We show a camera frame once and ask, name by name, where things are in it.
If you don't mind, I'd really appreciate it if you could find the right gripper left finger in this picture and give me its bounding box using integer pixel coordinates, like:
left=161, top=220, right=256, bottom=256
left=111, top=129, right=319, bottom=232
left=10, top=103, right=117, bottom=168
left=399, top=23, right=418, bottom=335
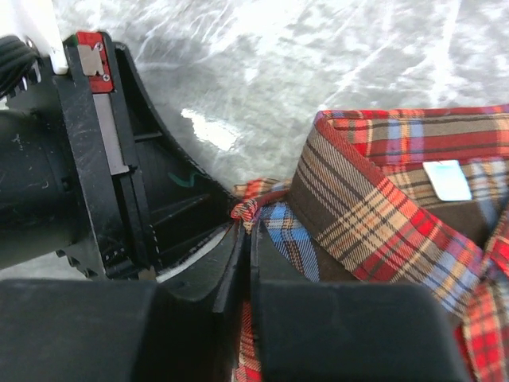
left=1, top=225, right=246, bottom=381

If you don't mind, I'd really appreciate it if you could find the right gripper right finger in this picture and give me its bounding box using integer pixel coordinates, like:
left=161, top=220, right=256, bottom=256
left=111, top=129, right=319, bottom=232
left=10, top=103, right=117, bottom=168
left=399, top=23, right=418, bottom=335
left=251, top=224, right=469, bottom=381

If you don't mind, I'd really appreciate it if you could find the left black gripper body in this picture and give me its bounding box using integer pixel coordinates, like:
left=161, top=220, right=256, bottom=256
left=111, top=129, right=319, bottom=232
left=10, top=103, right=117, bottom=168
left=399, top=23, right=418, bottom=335
left=1, top=32, right=138, bottom=279

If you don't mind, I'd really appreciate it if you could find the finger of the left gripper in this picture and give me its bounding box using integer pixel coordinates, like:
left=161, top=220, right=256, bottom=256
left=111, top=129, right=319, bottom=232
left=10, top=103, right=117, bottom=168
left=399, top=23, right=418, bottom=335
left=115, top=42, right=235, bottom=275

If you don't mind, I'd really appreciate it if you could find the red brown plaid shirt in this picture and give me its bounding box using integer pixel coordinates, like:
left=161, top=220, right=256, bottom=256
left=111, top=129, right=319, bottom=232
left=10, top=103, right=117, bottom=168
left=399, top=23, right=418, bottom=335
left=231, top=105, right=508, bottom=381

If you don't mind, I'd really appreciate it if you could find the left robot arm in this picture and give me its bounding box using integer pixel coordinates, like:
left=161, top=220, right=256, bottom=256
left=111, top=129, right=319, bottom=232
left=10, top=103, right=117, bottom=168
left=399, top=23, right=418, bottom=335
left=1, top=1, right=232, bottom=279

